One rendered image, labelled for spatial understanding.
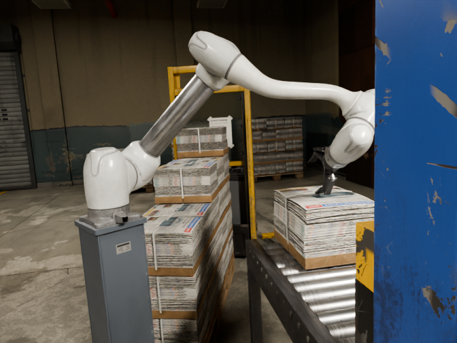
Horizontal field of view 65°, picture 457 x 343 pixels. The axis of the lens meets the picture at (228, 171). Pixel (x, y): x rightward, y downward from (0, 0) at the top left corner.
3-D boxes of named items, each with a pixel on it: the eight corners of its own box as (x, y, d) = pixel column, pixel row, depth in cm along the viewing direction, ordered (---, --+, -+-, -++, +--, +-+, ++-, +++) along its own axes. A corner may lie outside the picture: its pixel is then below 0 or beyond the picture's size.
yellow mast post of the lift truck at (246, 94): (247, 248, 349) (238, 61, 322) (248, 246, 357) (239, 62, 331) (256, 248, 347) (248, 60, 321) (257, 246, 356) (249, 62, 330)
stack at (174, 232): (130, 384, 191) (115, 232, 178) (185, 282, 305) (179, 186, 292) (202, 387, 185) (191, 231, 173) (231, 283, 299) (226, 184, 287)
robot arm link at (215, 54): (241, 47, 117) (247, 53, 130) (196, 17, 119) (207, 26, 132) (219, 82, 121) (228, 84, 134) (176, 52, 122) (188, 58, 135)
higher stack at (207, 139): (185, 283, 304) (174, 129, 285) (194, 268, 333) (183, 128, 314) (231, 284, 299) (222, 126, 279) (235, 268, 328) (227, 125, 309)
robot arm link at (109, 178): (77, 209, 133) (70, 150, 130) (104, 199, 151) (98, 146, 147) (117, 209, 130) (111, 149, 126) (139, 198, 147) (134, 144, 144)
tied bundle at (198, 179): (154, 204, 234) (151, 169, 231) (168, 194, 263) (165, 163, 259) (211, 203, 229) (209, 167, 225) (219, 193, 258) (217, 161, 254)
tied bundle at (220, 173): (167, 194, 263) (165, 163, 259) (179, 186, 292) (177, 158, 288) (219, 193, 257) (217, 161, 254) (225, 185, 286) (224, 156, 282)
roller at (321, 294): (293, 304, 118) (293, 289, 117) (421, 284, 126) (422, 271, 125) (299, 312, 113) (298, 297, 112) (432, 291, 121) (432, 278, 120)
